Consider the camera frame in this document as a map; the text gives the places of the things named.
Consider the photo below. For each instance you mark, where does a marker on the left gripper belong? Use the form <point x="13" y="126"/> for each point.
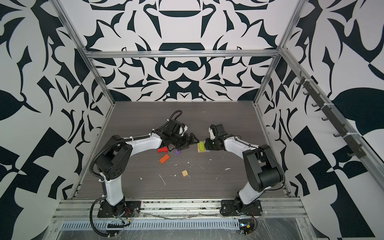
<point x="187" y="142"/>

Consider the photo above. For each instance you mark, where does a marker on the red rectangular block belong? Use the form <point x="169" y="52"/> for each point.
<point x="163" y="150"/>

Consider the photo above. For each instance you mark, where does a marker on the black wall hook rack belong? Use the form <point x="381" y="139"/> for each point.
<point x="333" y="115"/>

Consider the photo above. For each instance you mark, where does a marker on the small natural wood block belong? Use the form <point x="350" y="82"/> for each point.
<point x="185" y="173"/>

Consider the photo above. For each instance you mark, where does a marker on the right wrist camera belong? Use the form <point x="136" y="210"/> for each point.
<point x="211" y="132"/>

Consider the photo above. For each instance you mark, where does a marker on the lime green block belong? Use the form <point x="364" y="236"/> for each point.
<point x="202" y="147"/>

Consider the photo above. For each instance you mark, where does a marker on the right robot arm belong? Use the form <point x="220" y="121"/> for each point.
<point x="263" y="170"/>

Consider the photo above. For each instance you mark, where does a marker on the green circuit board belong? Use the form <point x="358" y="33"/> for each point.
<point x="247" y="226"/>

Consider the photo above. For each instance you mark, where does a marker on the white slotted cable duct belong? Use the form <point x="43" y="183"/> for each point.
<point x="186" y="224"/>

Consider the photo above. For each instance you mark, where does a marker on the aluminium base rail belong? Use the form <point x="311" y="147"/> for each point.
<point x="182" y="209"/>

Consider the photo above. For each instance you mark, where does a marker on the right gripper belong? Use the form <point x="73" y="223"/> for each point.
<point x="208" y="146"/>

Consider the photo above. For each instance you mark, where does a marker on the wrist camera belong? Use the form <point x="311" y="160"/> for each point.
<point x="182" y="130"/>
<point x="211" y="132"/>

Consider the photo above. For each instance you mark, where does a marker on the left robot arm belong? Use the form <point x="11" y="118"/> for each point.
<point x="111" y="162"/>

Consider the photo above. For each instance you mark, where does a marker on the orange rectangular block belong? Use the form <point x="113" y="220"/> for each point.
<point x="165" y="158"/>

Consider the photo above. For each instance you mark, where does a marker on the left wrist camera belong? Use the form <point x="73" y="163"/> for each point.
<point x="182" y="130"/>

